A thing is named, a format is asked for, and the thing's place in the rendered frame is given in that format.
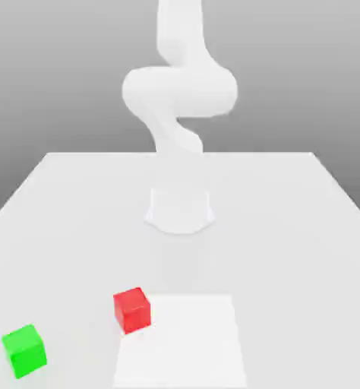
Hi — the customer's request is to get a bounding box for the small green cube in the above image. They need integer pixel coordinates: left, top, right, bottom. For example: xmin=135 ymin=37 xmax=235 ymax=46
xmin=1 ymin=324 xmax=48 ymax=380

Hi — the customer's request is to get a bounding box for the small red cube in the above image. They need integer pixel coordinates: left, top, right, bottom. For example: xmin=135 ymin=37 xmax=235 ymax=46
xmin=112 ymin=286 xmax=152 ymax=335

